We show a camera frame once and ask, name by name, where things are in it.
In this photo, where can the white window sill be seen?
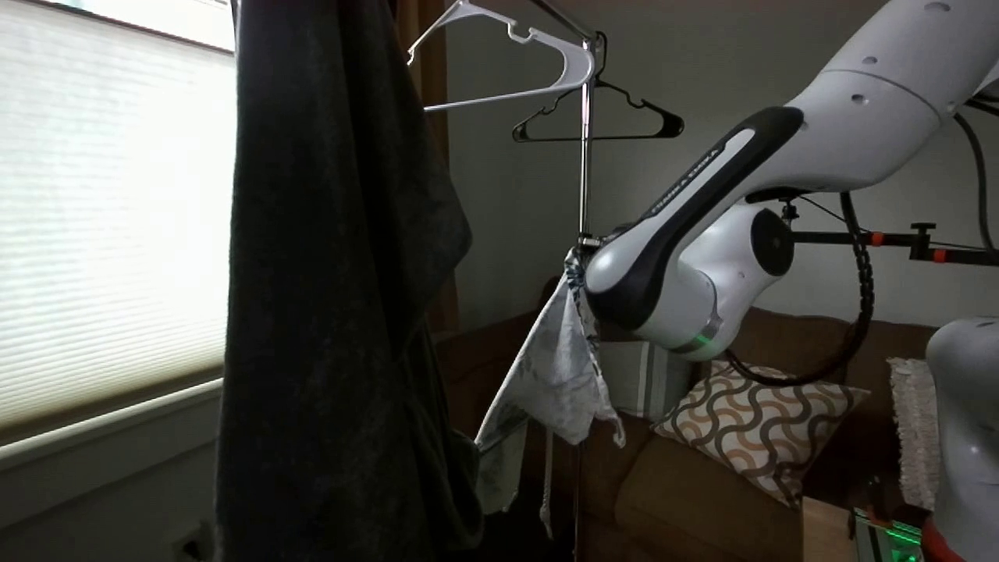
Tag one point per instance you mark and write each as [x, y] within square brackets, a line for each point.
[103, 424]

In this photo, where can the white plastic hanger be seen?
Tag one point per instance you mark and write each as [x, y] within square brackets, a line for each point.
[565, 63]

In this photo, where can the white window blind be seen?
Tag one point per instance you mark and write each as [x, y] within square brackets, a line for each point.
[103, 207]

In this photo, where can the black hanger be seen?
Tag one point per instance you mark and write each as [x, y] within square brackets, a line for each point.
[650, 111]

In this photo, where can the brown sofa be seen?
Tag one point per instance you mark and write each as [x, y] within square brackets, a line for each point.
[689, 509]

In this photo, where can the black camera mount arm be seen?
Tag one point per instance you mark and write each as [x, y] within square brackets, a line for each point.
[916, 245]

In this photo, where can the metal clothes stand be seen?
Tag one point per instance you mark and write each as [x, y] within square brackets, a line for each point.
[585, 165]

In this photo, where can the patterned throw cushion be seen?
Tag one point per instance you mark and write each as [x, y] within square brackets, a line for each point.
[766, 426]

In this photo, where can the white fuzzy cushion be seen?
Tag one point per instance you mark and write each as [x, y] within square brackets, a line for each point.
[912, 433]

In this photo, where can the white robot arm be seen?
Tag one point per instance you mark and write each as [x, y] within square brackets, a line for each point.
[876, 113]

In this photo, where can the cardboard box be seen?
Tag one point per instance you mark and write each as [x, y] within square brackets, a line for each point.
[826, 531]

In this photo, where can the grey cloth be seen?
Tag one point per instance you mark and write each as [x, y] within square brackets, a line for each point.
[565, 385]

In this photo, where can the dark hanging garment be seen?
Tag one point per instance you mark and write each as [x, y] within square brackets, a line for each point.
[331, 291]

